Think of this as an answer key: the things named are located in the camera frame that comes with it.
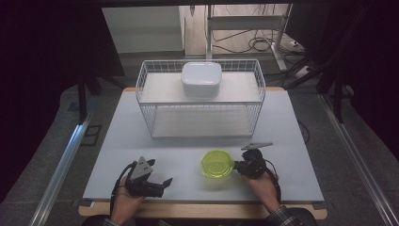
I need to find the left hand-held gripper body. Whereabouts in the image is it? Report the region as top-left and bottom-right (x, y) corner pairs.
(123, 155), (167, 199)

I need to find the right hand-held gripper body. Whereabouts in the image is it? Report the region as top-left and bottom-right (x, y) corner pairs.
(240, 141), (275, 180)

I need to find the green round plastic container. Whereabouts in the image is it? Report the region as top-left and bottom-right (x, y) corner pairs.
(199, 149), (236, 181)

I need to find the white wire shelf rack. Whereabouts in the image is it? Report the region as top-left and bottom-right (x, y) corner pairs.
(135, 58), (267, 139)

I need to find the white square lidded container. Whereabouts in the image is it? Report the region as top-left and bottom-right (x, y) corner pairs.
(180, 61), (223, 99)

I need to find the person's left hand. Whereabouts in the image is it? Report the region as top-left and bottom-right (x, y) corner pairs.
(109, 176), (146, 225)

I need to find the person's right hand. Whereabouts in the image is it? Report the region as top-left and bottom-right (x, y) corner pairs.
(240, 169), (280, 214)

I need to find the grey table mat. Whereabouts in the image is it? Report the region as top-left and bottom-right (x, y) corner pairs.
(82, 89), (326, 203)

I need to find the wooden table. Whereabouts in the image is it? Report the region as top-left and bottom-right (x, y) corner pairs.
(77, 86), (329, 220)

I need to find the black metal stand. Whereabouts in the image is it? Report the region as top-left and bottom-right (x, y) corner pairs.
(281, 6), (369, 124)
(76, 71), (127, 124)

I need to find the white power strip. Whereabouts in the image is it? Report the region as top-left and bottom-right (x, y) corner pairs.
(294, 65), (312, 79)

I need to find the white cabinet panel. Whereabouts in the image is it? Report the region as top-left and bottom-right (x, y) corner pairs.
(101, 6), (184, 55)

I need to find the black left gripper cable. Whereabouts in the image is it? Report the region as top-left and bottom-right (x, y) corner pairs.
(108, 161), (138, 218)

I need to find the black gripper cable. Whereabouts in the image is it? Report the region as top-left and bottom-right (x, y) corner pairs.
(108, 161), (138, 218)
(263, 159), (282, 204)

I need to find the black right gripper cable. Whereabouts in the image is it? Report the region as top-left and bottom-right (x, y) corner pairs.
(263, 159), (282, 204)

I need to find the thin black floor cable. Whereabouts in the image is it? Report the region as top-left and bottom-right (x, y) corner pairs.
(296, 120), (311, 145)

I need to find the aluminium floor rail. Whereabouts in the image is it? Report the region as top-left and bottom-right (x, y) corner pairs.
(317, 93), (399, 226)
(28, 109), (96, 226)

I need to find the black floor cable bundle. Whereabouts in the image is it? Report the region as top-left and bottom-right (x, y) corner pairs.
(211, 28), (285, 55)

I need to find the white metal desk frame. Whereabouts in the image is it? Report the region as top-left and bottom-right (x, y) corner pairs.
(205, 3), (294, 72)

